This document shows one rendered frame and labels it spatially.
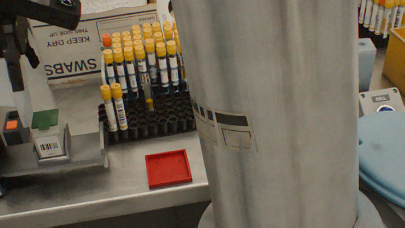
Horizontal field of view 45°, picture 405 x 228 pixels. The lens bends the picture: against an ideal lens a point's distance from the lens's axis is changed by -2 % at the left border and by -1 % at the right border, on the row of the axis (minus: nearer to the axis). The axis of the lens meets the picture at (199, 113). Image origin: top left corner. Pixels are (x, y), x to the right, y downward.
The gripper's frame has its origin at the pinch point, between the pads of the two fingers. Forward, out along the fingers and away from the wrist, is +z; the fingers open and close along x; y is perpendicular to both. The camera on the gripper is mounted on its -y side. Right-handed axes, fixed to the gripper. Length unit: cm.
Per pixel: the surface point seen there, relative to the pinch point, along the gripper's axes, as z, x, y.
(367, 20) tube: 11, -26, -65
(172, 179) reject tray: 14.2, 7.3, -17.9
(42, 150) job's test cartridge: 8.4, 2.6, 1.0
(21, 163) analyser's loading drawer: 11.1, 1.9, 5.0
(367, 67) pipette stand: 9, -6, -55
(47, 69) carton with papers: 11.4, -24.8, 2.5
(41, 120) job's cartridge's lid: 4.4, 0.5, 0.3
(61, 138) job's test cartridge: 6.9, 2.3, -2.2
